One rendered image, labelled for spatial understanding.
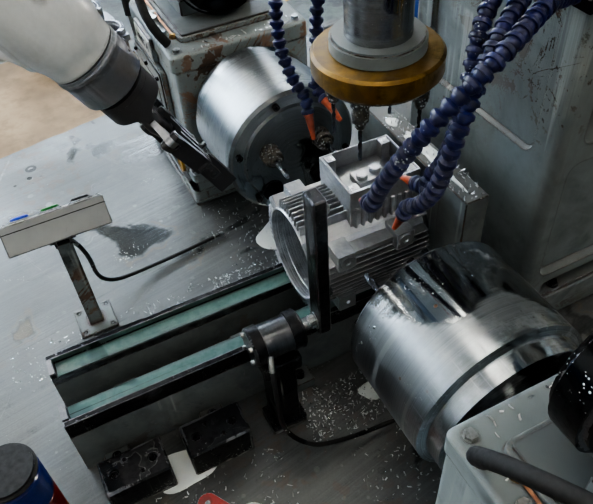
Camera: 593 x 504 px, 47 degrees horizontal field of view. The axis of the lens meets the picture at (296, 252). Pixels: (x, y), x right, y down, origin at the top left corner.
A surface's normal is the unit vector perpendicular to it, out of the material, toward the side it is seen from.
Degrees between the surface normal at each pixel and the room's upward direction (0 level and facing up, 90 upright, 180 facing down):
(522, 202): 90
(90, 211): 54
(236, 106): 39
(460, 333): 21
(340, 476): 0
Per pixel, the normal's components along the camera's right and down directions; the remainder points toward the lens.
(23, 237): 0.33, 0.10
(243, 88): -0.47, -0.45
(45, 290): -0.06, -0.70
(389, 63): 0.13, 0.70
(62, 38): 0.57, 0.51
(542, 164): -0.89, 0.36
